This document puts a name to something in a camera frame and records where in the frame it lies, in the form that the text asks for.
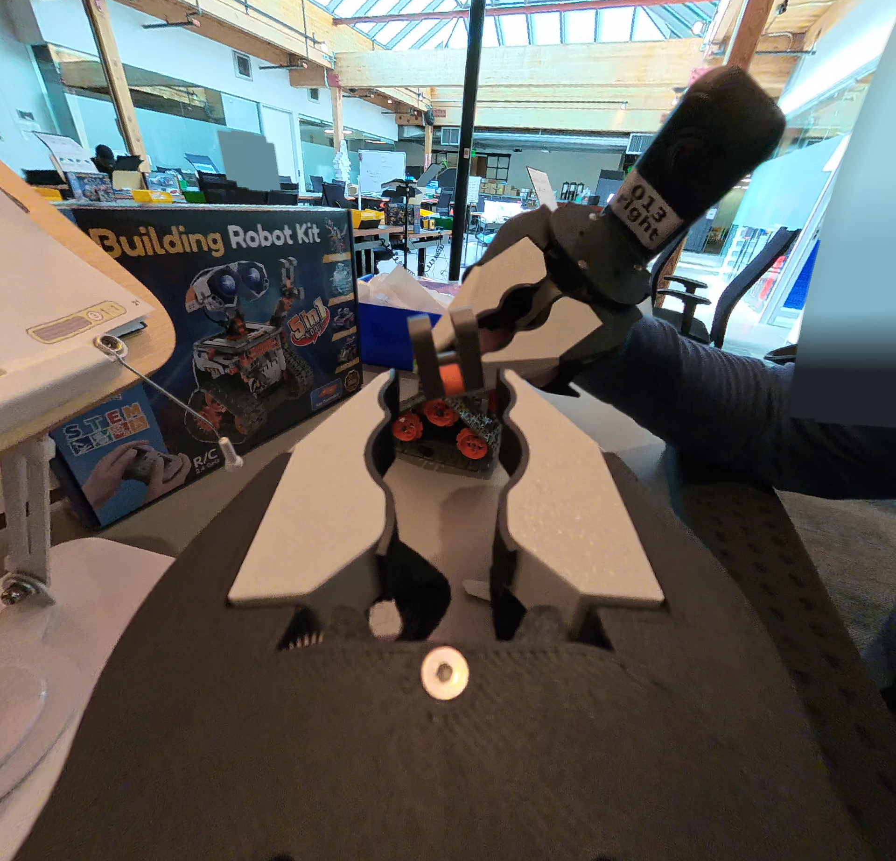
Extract whiteboard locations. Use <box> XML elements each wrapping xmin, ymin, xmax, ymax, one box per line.
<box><xmin>358</xmin><ymin>150</ymin><xmax>407</xmax><ymax>193</ymax></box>

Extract white crumpled paper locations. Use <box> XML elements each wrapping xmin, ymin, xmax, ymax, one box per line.
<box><xmin>367</xmin><ymin>266</ymin><xmax>463</xmax><ymax>316</ymax></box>

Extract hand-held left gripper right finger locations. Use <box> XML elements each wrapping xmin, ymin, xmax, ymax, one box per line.
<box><xmin>496</xmin><ymin>369</ymin><xmax>667</xmax><ymax>641</ymax></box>

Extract long wooden workbench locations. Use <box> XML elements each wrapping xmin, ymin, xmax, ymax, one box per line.
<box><xmin>353</xmin><ymin>224</ymin><xmax>456</xmax><ymax>277</ymax></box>

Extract blue plastic bin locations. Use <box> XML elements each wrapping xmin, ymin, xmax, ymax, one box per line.
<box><xmin>357</xmin><ymin>276</ymin><xmax>449</xmax><ymax>372</ymax></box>

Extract black ceiling pole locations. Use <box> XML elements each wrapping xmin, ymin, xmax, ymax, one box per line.
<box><xmin>448</xmin><ymin>0</ymin><xmax>491</xmax><ymax>281</ymax></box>

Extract grey tracked toy robot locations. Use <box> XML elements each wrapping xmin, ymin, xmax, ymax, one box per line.
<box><xmin>391</xmin><ymin>392</ymin><xmax>505</xmax><ymax>480</ymax></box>

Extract person's right forearm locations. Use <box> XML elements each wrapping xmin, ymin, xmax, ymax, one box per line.
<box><xmin>574</xmin><ymin>315</ymin><xmax>896</xmax><ymax>501</ymax></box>

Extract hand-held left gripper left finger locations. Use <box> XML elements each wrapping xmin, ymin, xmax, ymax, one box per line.
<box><xmin>226</xmin><ymin>369</ymin><xmax>399</xmax><ymax>608</ymax></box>

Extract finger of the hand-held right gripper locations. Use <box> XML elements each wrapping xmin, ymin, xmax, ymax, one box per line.
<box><xmin>430</xmin><ymin>236</ymin><xmax>553</xmax><ymax>358</ymax></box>
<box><xmin>479</xmin><ymin>294</ymin><xmax>606</xmax><ymax>386</ymax></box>

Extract black office chair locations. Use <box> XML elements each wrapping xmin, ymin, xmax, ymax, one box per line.
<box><xmin>710</xmin><ymin>227</ymin><xmax>802</xmax><ymax>358</ymax></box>
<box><xmin>651</xmin><ymin>231</ymin><xmax>711</xmax><ymax>344</ymax></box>

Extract grey orange brick assembly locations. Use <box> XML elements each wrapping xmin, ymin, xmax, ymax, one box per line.
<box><xmin>408</xmin><ymin>306</ymin><xmax>491</xmax><ymax>403</ymax></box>

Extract dark blue robot kit box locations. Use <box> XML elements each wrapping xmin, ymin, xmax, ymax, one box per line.
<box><xmin>49</xmin><ymin>206</ymin><xmax>364</xmax><ymax>529</ymax></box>

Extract white instruction booklet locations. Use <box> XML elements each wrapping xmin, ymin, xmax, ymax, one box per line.
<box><xmin>0</xmin><ymin>189</ymin><xmax>151</xmax><ymax>386</ymax></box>

